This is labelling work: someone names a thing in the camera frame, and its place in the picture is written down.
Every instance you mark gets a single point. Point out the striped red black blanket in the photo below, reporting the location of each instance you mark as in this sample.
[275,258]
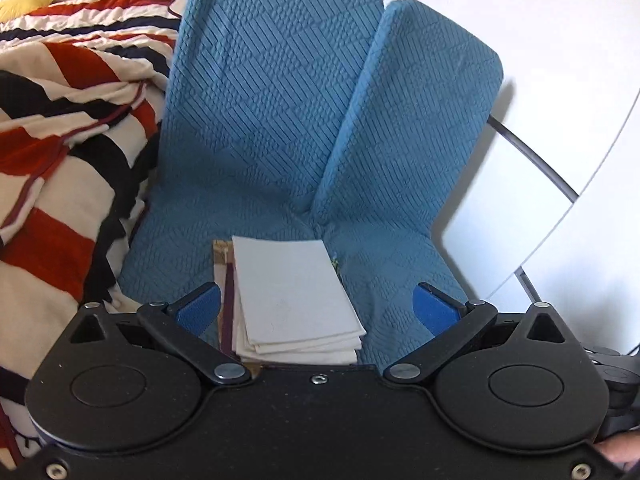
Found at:
[83,87]

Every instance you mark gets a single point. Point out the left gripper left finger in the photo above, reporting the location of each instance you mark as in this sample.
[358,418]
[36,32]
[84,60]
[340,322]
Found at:
[178,328]

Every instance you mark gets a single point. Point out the school photo notebook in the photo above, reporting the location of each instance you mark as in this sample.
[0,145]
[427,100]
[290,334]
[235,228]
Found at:
[342,352]

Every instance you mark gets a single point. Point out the person's hand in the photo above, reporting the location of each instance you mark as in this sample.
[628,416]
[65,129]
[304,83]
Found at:
[622,449]

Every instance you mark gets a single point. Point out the white card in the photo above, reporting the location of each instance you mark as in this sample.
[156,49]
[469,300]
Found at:
[292,298]

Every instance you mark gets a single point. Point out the blue quilted chair cover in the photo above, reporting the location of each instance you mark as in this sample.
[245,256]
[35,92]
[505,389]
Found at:
[346,121]

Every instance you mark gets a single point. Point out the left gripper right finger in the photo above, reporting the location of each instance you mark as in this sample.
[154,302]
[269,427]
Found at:
[458,329]

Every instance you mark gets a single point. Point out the yellow pillow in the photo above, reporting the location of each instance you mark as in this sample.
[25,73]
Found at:
[10,9]

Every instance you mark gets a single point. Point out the tan illustrated cover book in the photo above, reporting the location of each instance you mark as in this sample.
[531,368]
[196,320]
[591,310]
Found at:
[223,253]

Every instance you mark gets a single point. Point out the grey metal chair frame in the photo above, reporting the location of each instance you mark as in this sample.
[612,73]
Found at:
[542,166]

